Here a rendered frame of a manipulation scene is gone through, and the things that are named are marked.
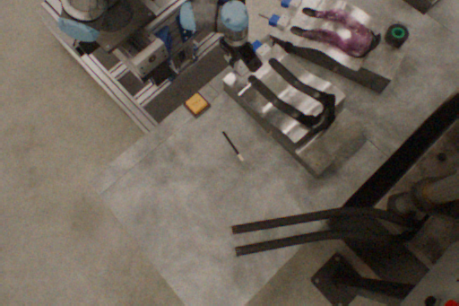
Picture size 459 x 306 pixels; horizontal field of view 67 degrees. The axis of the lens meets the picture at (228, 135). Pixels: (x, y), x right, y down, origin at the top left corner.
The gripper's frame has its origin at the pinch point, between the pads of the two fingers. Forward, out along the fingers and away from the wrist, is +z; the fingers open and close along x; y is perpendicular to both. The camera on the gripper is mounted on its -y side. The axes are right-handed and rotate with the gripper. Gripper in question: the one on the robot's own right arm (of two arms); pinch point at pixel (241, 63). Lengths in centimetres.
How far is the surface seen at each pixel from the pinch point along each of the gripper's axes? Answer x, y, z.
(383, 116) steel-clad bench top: -27, -50, 11
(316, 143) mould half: 0.6, -39.7, 2.9
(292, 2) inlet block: -36.3, 8.0, 12.5
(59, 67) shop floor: 68, 114, 103
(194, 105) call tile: 22.8, 2.5, 8.1
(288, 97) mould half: -4.1, -20.6, 3.1
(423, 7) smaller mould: -76, -31, 18
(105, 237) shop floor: 109, 1, 81
